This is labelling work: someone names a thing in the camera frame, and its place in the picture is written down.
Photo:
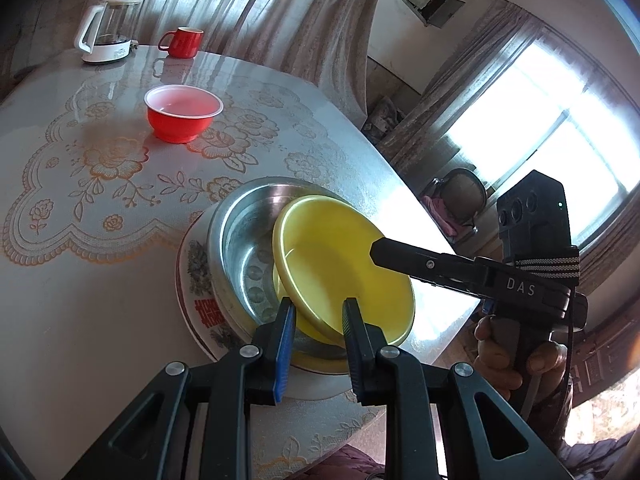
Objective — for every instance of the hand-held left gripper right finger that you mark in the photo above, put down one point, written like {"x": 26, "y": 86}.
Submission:
{"x": 352, "y": 355}

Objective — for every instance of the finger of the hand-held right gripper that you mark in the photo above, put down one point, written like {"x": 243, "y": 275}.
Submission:
{"x": 425, "y": 262}

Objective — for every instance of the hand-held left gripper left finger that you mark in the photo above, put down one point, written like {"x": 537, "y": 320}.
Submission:
{"x": 282, "y": 350}

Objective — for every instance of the yellow bowl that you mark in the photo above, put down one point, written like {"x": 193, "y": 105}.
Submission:
{"x": 340, "y": 260}

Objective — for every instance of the white plate with red characters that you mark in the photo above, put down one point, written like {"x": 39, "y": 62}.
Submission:
{"x": 205, "y": 310}

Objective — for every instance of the stainless steel bowl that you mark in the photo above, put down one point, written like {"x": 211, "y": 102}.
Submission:
{"x": 245, "y": 245}

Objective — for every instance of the person's right forearm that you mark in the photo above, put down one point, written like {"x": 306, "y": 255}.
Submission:
{"x": 600, "y": 460}

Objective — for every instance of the person's right hand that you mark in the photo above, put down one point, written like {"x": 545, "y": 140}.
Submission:
{"x": 492, "y": 360}

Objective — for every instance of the dark mesh chair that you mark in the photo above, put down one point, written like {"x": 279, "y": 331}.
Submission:
{"x": 462, "y": 192}

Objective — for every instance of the person's purple clothing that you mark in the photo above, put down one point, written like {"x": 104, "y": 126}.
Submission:
{"x": 340, "y": 465}

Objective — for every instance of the grey printed sack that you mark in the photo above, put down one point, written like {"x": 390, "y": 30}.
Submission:
{"x": 385, "y": 115}

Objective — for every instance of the bright side window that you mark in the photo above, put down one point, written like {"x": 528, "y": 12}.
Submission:
{"x": 540, "y": 125}

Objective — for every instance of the narrow grey side curtain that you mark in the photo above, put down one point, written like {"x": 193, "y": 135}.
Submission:
{"x": 450, "y": 90}

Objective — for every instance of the red bowl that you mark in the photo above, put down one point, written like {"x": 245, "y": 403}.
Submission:
{"x": 175, "y": 127}

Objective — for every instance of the wide grey sheer curtain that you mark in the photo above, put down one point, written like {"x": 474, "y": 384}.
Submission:
{"x": 275, "y": 20}

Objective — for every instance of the red mug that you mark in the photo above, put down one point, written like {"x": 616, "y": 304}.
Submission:
{"x": 185, "y": 45}

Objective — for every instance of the white electric glass kettle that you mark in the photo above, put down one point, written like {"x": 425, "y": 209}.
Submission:
{"x": 107, "y": 35}

